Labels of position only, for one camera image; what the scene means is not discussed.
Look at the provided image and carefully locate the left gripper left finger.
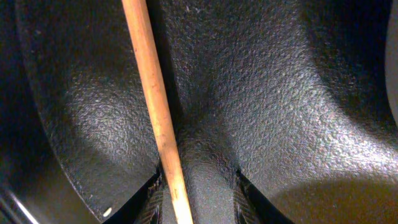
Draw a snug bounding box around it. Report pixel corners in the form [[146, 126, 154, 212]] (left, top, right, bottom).
[[104, 169, 164, 224]]

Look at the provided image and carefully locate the wooden chopstick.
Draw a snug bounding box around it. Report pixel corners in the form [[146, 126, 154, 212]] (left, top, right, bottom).
[[122, 0, 193, 224]]

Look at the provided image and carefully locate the round black tray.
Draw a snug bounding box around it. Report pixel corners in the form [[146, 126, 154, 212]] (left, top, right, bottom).
[[1, 1, 397, 223]]

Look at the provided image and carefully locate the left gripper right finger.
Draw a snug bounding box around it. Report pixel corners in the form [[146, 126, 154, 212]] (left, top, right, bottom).
[[233, 170, 294, 224]]

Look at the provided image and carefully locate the grey round plate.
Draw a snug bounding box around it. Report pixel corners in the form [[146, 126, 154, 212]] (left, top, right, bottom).
[[385, 0, 398, 124]]

